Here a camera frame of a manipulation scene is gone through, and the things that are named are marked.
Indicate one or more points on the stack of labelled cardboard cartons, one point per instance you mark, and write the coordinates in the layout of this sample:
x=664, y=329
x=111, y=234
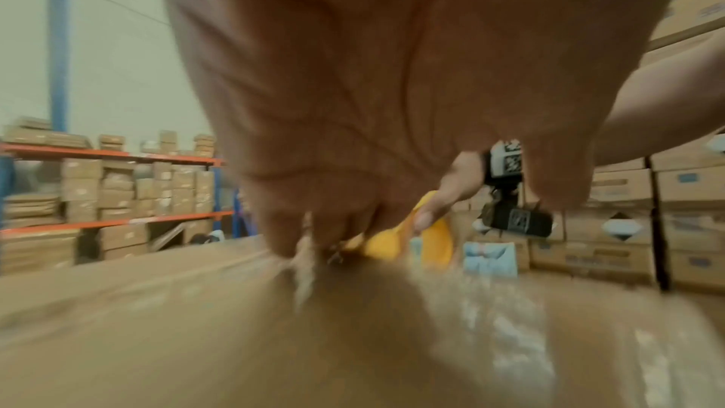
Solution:
x=651, y=218

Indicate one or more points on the person's right forearm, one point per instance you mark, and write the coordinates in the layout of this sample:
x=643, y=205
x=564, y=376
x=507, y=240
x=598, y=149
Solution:
x=662, y=106

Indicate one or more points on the person's right hand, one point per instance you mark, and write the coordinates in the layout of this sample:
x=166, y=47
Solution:
x=461, y=182

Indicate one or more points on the large brown cardboard box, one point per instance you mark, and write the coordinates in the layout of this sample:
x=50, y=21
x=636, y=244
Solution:
x=198, y=343

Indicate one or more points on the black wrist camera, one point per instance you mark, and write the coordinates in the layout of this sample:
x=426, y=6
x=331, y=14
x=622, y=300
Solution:
x=518, y=213

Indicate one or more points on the clear packing tape strip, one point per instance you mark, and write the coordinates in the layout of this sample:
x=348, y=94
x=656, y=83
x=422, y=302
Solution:
x=487, y=325

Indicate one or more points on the orange and blue shelf rack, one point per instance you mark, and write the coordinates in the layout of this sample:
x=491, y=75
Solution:
x=56, y=39

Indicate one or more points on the yellow tape dispenser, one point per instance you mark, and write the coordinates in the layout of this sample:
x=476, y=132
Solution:
x=413, y=245

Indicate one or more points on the light blue carton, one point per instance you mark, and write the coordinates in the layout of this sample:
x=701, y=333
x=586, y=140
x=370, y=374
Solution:
x=491, y=260

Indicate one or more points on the person's left hand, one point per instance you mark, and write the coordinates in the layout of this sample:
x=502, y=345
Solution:
x=396, y=83

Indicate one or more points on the cardboard boxes on shelf rack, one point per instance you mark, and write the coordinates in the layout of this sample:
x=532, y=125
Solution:
x=113, y=191

